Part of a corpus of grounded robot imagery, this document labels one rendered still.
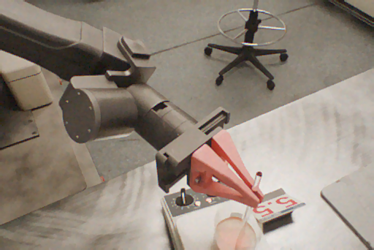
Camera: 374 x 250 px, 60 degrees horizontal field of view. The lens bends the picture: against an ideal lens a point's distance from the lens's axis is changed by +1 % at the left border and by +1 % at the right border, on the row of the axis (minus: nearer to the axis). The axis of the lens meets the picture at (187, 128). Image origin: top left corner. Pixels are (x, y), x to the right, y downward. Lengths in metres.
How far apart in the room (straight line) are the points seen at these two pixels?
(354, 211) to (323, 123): 0.22
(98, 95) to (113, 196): 0.34
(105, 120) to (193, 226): 0.24
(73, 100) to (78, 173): 0.84
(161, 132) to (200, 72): 1.74
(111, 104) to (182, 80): 1.69
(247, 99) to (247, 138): 1.21
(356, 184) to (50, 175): 0.92
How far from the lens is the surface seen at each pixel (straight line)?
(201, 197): 0.58
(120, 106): 0.35
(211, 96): 1.92
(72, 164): 1.21
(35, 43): 0.41
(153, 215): 0.62
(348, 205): 0.69
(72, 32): 0.41
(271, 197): 0.65
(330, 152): 0.76
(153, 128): 0.37
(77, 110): 0.35
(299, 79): 2.15
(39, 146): 1.30
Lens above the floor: 1.30
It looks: 49 degrees down
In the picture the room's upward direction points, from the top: 1 degrees clockwise
